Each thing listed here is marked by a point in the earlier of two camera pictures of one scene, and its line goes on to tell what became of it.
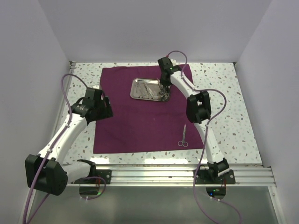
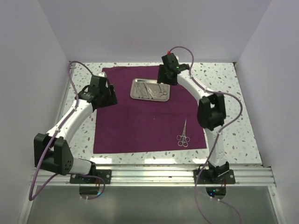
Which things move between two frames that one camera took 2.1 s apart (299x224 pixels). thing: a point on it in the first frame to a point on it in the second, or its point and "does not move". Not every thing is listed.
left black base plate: x=106 y=174 does not move
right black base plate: x=210 y=177 does not move
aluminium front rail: x=180 y=175 does not move
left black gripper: x=107 y=112 to x=112 y=99
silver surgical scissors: x=160 y=93 to x=182 y=139
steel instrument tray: x=149 y=89 does not move
